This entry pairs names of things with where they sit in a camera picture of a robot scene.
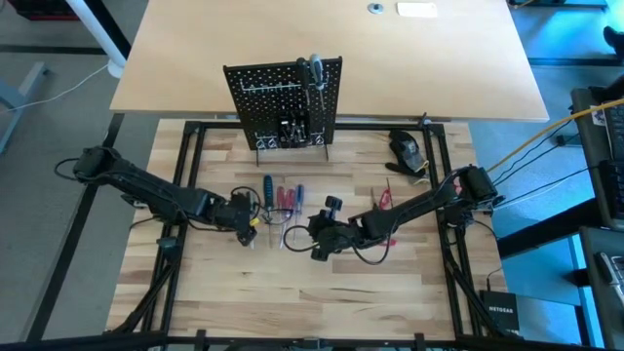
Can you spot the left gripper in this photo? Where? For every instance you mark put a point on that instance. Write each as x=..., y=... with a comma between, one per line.
x=234, y=214

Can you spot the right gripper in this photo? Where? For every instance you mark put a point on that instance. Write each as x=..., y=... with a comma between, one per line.
x=334, y=234

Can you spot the chrome extension bar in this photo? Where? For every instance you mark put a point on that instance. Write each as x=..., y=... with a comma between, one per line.
x=302, y=129

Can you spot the chrome socket adapter bar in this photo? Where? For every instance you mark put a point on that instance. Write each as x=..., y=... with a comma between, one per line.
x=295, y=130

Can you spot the large grey black screwdriver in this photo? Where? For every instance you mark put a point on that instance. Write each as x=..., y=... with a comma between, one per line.
x=317, y=68

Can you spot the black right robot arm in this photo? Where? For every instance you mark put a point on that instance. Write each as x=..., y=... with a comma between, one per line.
x=419, y=205

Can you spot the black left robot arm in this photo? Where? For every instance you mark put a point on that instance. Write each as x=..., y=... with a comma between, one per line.
x=156, y=192

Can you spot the black metal peg board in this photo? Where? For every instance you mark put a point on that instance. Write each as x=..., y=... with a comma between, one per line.
x=273, y=102

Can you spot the yellow gripper tag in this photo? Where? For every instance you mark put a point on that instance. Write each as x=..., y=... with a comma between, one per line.
x=254, y=222

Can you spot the black plastic bin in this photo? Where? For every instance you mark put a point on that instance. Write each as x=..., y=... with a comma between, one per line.
x=283, y=122

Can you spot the tan wooden desk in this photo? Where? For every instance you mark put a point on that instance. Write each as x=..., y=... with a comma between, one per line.
x=317, y=34

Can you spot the grey desk grommet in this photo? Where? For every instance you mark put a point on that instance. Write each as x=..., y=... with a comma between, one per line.
x=375, y=8

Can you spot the white card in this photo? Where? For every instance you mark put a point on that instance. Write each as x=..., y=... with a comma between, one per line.
x=417, y=10

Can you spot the white desk leg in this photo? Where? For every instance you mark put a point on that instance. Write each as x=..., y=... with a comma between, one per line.
x=97, y=34

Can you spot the grey table leg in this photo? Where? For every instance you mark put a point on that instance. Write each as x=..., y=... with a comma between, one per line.
x=19, y=97

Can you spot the black side desk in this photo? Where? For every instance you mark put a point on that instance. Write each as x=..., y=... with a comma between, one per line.
x=604, y=292
x=599, y=161

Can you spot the black frame clamp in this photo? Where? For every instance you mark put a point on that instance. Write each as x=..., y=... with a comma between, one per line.
x=168, y=243

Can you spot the black aluminium table frame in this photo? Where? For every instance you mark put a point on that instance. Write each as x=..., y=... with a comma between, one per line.
x=370, y=126

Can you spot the black network switch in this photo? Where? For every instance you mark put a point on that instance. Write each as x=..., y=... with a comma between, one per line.
x=499, y=312

